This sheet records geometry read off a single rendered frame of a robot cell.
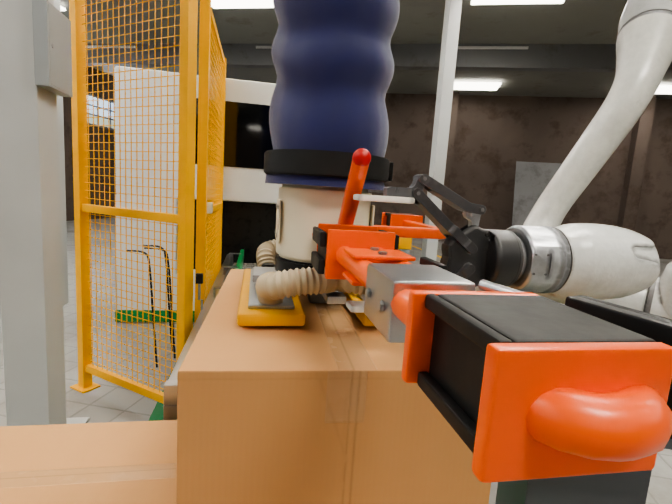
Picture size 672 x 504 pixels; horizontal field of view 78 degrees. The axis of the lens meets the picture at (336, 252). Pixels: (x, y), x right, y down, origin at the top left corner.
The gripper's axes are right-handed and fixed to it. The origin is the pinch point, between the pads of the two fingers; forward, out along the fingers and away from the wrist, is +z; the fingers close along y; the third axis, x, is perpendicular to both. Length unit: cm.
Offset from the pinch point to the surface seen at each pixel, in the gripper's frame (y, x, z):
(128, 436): 54, 49, 41
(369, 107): -21.0, 17.8, -4.3
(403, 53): -272, 736, -246
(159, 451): 54, 43, 32
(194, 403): 17.5, -3.1, 18.9
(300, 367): 13.6, -2.7, 7.0
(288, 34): -31.6, 21.7, 8.8
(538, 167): -104, 928, -698
